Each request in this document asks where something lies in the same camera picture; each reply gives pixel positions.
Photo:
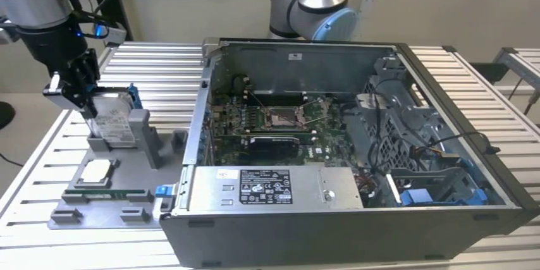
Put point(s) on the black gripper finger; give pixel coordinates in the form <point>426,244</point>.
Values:
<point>92,64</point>
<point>77,93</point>

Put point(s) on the small silver box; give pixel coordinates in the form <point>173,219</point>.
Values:
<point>116,34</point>

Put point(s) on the black round base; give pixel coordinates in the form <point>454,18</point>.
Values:
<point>5,115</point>

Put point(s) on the silver CPU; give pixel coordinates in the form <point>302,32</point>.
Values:
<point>96,171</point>

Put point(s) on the green RAM stick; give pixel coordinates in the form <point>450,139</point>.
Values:
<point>109,192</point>

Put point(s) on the blue case latch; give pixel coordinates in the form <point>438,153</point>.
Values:
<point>161,191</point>

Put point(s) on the grey parts rack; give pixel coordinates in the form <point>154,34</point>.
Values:
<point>105,216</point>

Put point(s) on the thin metal locking lever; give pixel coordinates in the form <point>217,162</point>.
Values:
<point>257,99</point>

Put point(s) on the black RAM slot row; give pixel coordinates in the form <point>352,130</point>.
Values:
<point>278,97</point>
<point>286,131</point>

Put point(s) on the CPU socket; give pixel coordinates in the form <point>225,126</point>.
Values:
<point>280,119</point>

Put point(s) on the white label sticker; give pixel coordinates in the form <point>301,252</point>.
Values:
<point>294,57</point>

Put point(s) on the black graphics card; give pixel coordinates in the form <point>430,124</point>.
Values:
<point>273,148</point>

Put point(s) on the green motherboard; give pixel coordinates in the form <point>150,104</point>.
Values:
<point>328,137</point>

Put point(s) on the silver power supply unit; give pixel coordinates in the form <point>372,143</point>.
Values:
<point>294,200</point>

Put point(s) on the open black PC case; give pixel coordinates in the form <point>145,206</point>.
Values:
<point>294,238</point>

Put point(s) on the grey metal drive cage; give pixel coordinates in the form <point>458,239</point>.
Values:
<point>396,115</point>

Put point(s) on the black block beside table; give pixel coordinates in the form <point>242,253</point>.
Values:
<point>486,72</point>

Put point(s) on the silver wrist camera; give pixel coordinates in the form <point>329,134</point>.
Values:
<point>52,98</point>

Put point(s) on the black upright post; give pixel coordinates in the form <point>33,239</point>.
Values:
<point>113,7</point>

